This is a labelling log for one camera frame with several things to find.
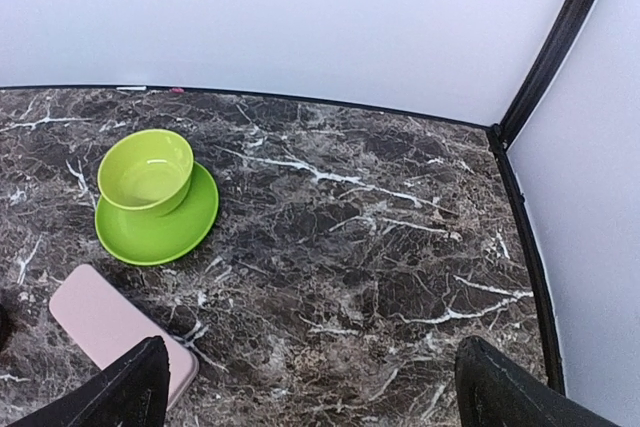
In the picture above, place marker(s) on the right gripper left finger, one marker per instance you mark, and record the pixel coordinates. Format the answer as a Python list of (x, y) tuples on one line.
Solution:
[(131, 391)]

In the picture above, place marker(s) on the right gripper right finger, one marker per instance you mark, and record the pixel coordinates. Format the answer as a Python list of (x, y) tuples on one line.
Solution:
[(492, 390)]

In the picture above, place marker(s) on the pink glasses case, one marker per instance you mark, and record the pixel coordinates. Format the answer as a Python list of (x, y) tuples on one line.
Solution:
[(105, 325)]

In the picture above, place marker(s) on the green plate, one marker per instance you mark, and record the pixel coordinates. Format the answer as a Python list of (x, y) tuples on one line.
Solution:
[(143, 240)]

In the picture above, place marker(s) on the green bowl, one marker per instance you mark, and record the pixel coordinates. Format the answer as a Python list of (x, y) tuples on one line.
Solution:
[(148, 172)]

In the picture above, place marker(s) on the right black frame post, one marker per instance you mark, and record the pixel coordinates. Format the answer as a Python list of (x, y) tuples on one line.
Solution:
[(560, 39)]

